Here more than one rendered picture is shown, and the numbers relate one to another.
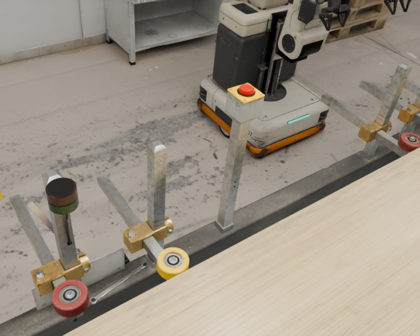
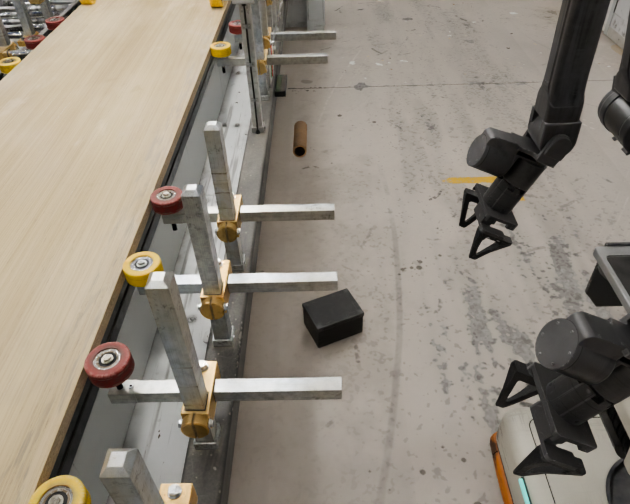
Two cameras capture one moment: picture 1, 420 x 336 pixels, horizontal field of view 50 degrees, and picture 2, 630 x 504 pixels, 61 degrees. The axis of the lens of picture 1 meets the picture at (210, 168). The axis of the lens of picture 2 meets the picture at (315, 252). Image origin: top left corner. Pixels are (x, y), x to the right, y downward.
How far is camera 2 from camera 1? 2.66 m
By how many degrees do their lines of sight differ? 86
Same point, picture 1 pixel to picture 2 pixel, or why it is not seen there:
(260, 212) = (251, 150)
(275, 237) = (187, 76)
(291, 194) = (249, 175)
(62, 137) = not seen: hidden behind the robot
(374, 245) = (124, 105)
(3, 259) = (432, 188)
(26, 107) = not seen: outside the picture
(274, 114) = not seen: hidden behind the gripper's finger
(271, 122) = (522, 434)
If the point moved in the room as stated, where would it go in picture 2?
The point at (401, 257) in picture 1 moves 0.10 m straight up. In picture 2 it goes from (101, 110) to (92, 80)
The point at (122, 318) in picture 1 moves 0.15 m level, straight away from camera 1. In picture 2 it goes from (208, 31) to (240, 35)
